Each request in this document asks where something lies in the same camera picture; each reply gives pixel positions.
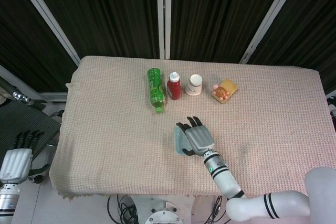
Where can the dark pleated screen panel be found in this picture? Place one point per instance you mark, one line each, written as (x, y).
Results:
(105, 11)
(315, 24)
(26, 37)
(215, 11)

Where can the pink waffle tablecloth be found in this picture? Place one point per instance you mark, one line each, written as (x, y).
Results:
(118, 142)

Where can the red ketchup squeeze bottle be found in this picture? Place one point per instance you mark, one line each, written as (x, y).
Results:
(174, 90)

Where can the white paper cup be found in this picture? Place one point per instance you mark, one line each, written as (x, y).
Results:
(193, 89)

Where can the green plastic drink bottle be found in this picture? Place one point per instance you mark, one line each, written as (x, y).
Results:
(155, 87)

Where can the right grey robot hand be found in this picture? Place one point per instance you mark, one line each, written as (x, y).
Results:
(200, 138)

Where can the teal plastic container lid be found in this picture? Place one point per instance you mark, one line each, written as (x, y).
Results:
(179, 140)

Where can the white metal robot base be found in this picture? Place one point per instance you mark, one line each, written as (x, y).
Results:
(162, 216)

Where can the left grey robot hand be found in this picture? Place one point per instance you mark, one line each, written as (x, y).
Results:
(14, 165)

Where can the white and dark object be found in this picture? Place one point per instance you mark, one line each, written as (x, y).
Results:
(332, 108)

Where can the white screen frame post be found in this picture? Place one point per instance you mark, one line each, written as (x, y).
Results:
(44, 11)
(26, 83)
(160, 11)
(270, 11)

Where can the yellow green sponge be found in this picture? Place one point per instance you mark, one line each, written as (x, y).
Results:
(229, 85)

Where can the pink brown turtle toy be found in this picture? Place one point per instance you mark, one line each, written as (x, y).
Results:
(220, 92)

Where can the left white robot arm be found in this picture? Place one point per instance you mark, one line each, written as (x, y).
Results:
(8, 200)

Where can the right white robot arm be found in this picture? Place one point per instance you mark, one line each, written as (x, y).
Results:
(225, 179)

